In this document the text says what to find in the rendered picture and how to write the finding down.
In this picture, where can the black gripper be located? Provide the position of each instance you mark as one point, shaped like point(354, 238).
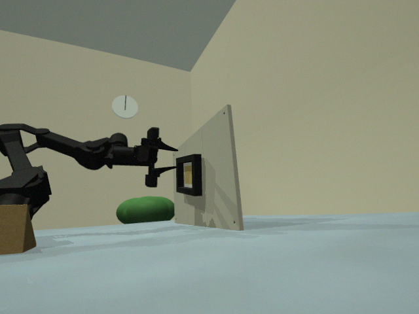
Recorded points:
point(151, 178)

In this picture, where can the black picture frame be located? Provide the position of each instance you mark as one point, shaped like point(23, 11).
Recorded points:
point(189, 175)

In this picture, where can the grey flat panel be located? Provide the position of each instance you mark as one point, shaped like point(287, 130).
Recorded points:
point(220, 204)

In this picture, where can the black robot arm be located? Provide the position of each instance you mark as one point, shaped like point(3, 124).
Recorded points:
point(30, 186)

